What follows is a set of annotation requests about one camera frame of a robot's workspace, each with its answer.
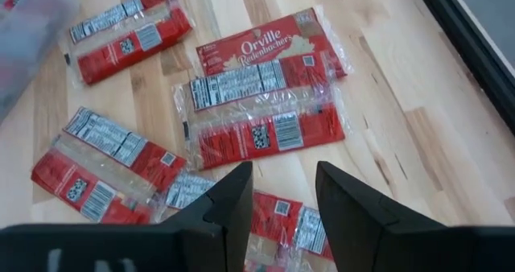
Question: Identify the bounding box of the black aluminium table frame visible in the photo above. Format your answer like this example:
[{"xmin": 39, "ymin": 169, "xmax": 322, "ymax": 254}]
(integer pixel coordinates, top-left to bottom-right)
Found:
[{"xmin": 412, "ymin": 0, "xmax": 515, "ymax": 134}]

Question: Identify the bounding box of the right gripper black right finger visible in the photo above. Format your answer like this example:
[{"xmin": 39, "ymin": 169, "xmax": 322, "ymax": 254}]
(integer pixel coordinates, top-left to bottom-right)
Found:
[{"xmin": 315, "ymin": 161, "xmax": 515, "ymax": 272}]

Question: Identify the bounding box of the clear plastic basket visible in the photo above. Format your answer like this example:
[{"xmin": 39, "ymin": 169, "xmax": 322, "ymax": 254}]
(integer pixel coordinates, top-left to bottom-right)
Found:
[{"xmin": 0, "ymin": 0, "xmax": 80, "ymax": 122}]

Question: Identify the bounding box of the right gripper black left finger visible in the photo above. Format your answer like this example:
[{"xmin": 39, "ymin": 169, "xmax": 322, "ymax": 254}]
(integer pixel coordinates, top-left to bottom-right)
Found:
[{"xmin": 0, "ymin": 161, "xmax": 254, "ymax": 272}]

